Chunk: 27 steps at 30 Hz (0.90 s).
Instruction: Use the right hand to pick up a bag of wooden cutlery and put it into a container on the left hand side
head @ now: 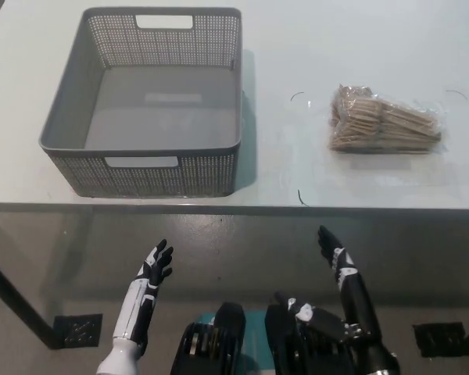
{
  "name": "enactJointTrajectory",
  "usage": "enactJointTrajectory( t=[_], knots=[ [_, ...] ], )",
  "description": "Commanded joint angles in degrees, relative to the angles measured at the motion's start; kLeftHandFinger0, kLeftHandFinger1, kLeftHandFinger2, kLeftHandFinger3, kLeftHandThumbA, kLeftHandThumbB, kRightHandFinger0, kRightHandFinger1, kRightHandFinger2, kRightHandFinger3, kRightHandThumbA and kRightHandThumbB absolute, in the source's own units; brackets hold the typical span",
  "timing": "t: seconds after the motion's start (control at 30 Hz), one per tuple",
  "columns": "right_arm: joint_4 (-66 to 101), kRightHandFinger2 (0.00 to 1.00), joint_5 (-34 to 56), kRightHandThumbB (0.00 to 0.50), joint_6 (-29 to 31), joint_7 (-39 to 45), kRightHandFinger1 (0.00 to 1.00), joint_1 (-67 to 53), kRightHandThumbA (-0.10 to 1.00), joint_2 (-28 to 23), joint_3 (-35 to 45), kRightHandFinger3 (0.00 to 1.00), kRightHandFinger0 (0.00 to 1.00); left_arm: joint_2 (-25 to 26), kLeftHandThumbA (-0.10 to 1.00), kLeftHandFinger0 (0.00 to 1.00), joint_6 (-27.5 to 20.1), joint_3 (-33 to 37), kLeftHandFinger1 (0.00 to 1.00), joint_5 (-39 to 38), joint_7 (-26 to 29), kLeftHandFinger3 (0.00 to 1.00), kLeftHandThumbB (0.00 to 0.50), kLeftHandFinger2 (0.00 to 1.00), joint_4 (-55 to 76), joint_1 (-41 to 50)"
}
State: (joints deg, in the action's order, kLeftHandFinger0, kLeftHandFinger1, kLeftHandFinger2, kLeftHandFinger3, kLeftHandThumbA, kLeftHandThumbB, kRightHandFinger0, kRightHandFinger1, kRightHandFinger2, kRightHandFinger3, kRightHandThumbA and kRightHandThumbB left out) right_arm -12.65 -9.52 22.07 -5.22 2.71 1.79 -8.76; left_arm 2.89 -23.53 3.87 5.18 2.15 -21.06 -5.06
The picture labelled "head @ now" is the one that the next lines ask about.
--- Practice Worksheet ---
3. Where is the black floor plate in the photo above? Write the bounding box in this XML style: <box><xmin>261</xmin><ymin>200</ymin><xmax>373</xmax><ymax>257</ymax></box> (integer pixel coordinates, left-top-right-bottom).
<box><xmin>412</xmin><ymin>321</ymin><xmax>467</xmax><ymax>357</ymax></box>
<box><xmin>53</xmin><ymin>313</ymin><xmax>103</xmax><ymax>349</ymax></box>

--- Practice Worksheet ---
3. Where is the teal robot body cover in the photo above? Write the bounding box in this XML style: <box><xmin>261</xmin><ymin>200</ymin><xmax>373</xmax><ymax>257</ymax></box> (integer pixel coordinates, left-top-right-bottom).
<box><xmin>198</xmin><ymin>308</ymin><xmax>277</xmax><ymax>375</ymax></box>

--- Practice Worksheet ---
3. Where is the grey perforated plastic basket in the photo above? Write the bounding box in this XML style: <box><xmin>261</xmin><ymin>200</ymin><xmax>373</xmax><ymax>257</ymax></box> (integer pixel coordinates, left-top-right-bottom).
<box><xmin>38</xmin><ymin>6</ymin><xmax>244</xmax><ymax>198</ymax></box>

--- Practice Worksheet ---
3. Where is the clear bag of wooden cutlery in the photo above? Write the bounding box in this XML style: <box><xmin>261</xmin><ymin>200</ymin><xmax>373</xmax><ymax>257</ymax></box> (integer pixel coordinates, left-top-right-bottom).
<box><xmin>328</xmin><ymin>84</ymin><xmax>449</xmax><ymax>154</ymax></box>

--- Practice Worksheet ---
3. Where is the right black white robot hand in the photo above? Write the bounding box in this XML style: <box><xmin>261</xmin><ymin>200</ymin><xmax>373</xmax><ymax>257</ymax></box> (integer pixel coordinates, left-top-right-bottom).
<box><xmin>270</xmin><ymin>225</ymin><xmax>380</xmax><ymax>345</ymax></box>

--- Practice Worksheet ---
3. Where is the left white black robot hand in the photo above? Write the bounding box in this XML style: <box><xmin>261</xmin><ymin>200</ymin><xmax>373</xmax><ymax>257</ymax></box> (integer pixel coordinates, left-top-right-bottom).
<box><xmin>112</xmin><ymin>238</ymin><xmax>175</xmax><ymax>352</ymax></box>

